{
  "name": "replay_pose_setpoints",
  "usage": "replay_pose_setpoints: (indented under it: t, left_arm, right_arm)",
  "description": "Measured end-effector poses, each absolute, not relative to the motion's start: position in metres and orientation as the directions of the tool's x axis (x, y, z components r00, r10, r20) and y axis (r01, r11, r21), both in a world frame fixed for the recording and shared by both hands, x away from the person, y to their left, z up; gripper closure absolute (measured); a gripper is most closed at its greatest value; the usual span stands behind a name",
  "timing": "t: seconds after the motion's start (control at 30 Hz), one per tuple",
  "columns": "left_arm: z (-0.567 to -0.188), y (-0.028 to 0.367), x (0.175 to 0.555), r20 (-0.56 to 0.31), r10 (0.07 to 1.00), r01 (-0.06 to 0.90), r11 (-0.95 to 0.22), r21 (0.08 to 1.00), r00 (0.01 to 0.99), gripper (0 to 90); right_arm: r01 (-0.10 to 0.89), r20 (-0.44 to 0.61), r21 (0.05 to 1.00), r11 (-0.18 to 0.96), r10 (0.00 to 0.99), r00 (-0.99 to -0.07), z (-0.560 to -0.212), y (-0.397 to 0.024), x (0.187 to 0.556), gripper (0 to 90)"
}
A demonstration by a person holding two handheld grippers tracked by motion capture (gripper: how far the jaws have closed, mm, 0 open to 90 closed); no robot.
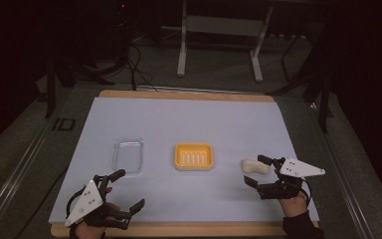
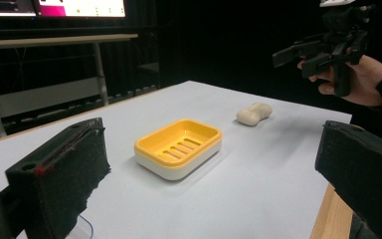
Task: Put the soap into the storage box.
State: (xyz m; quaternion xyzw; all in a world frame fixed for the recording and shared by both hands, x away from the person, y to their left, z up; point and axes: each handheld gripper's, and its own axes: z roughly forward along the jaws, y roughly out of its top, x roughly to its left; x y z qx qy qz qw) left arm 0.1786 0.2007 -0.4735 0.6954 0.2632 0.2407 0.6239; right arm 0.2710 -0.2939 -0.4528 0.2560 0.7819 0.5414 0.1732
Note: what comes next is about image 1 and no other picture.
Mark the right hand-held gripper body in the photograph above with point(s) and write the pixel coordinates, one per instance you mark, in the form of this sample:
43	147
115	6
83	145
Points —
295	168

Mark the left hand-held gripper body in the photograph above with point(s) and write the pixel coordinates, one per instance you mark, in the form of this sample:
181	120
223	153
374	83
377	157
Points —
88	199

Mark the cream soap bar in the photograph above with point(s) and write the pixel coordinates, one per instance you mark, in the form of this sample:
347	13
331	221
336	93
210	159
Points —
255	166

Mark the person's left hand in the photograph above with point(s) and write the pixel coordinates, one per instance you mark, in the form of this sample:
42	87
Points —
88	231

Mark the person's right hand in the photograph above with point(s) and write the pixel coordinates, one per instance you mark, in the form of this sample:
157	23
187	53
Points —
293	205

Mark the clear plastic container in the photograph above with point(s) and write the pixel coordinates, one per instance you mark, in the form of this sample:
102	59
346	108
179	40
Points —
128	156

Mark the yellow soap dish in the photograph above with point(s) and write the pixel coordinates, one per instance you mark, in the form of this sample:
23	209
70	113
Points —
194	156

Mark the black metal stand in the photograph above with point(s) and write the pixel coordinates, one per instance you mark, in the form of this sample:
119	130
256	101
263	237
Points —
51	86
321	96

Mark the white table mat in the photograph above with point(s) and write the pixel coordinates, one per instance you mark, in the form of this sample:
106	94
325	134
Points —
185	126

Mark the white metal stand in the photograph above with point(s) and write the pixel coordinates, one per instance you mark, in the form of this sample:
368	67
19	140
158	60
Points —
224	25

